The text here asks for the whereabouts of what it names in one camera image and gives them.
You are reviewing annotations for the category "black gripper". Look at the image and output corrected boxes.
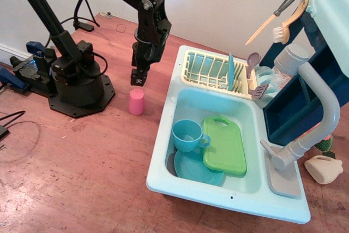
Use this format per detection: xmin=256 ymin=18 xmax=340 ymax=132
xmin=130 ymin=19 xmax=169 ymax=86

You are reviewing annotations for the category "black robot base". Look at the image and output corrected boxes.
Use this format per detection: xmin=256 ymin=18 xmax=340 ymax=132
xmin=49 ymin=40 xmax=115 ymax=118

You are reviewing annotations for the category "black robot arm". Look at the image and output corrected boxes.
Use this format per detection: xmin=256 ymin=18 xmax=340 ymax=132
xmin=123 ymin=0 xmax=171 ymax=86

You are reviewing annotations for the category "pink plastic cup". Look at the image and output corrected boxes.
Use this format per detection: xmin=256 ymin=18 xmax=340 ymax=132
xmin=128 ymin=88 xmax=145 ymax=115

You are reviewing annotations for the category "grey plate in sink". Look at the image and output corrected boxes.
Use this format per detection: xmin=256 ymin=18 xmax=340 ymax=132
xmin=166 ymin=152 xmax=178 ymax=177

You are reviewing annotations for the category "light blue toy sink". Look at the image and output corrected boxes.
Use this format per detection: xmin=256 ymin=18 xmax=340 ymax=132
xmin=146 ymin=46 xmax=310 ymax=224

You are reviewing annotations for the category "cream dish rack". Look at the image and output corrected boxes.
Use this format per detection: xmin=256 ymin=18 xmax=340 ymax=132
xmin=180 ymin=49 xmax=257 ymax=100

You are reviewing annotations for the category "blue plastic mug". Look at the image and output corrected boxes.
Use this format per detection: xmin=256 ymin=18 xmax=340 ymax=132
xmin=172 ymin=120 xmax=211 ymax=152

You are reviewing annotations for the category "teal plate in rack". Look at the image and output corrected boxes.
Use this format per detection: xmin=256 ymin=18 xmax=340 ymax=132
xmin=227 ymin=53 xmax=235 ymax=91

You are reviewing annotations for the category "teal plastic plate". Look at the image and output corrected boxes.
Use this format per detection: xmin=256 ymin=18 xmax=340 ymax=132
xmin=174 ymin=151 xmax=224 ymax=186

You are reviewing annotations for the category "blue black clamp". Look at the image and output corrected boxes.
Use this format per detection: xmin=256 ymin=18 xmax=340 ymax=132
xmin=1 ymin=41 xmax=57 ymax=97

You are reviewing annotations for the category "purple plastic spoon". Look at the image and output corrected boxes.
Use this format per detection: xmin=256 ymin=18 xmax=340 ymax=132
xmin=246 ymin=52 xmax=261 ymax=79

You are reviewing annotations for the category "green plastic cutting board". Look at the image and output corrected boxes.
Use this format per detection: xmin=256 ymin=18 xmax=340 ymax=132
xmin=202 ymin=116 xmax=247 ymax=176

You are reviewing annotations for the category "purple plastic spatula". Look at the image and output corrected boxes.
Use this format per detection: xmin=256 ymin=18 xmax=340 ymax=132
xmin=249 ymin=84 xmax=269 ymax=100

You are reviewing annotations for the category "light blue plate stack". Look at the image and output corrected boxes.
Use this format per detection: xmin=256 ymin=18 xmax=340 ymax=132
xmin=256 ymin=67 xmax=279 ymax=102

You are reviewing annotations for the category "grey capped clear bottle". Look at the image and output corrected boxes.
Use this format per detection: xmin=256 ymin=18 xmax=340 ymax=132
xmin=273 ymin=44 xmax=310 ymax=89

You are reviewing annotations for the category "tan dish brush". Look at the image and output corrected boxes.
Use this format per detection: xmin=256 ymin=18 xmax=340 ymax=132
xmin=273 ymin=0 xmax=309 ymax=44

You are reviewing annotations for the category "grey toy faucet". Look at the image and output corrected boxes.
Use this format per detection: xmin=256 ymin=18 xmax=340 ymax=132
xmin=260 ymin=62 xmax=340 ymax=170

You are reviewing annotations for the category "dark blue shelf unit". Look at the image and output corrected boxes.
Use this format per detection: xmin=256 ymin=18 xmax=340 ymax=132
xmin=263 ymin=13 xmax=348 ymax=146

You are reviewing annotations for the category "green toy vegetable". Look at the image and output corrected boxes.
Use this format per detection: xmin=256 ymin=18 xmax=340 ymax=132
xmin=314 ymin=135 xmax=335 ymax=159

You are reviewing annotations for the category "beige toy jug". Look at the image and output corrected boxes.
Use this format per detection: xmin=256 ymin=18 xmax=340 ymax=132
xmin=304 ymin=155 xmax=344 ymax=184

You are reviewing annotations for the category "black cable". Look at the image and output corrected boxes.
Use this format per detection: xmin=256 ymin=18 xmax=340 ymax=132
xmin=56 ymin=0 xmax=101 ymax=32

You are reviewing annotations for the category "grey handled toy knife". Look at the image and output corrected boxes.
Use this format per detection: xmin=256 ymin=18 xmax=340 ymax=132
xmin=245 ymin=0 xmax=295 ymax=45

